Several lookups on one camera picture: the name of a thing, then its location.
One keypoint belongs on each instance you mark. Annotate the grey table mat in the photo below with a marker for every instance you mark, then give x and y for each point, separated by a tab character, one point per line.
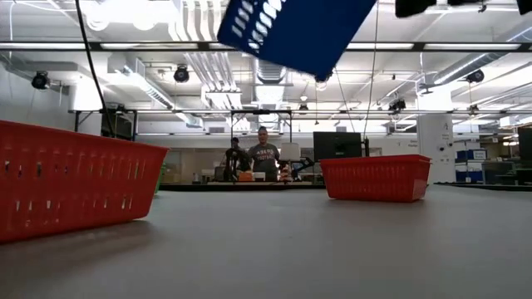
266	249

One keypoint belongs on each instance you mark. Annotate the red plastic basket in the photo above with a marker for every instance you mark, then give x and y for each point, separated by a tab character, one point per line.
75	182
374	180

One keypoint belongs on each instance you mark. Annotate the green plastic basket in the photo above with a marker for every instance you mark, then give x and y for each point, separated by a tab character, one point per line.
160	178

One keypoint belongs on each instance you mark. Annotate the silver ventilation duct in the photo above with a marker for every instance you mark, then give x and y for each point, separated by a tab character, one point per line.
469	63

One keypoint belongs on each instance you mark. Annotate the blue storage bin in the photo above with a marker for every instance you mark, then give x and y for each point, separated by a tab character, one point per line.
469	175
469	155

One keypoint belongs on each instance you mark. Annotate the person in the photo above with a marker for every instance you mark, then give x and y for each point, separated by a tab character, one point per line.
264	160
235	145

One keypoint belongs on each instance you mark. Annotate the black computer monitor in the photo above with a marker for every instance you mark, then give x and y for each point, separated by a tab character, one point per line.
336	145

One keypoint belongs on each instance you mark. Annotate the black ceiling spotlight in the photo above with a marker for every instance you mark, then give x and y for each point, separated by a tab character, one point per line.
181	74
40	80
475	76

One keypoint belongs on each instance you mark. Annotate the white box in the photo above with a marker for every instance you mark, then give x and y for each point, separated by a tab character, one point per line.
289	151

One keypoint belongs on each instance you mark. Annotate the orange object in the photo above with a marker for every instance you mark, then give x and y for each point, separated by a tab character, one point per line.
246	176

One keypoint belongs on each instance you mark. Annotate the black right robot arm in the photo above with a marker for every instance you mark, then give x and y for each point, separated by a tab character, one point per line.
525	5

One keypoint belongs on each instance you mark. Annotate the white LED light strip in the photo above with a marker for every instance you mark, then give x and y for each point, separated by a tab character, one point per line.
145	46

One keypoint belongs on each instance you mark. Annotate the blue plastic basket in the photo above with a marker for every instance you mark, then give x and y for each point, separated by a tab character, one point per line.
307	33

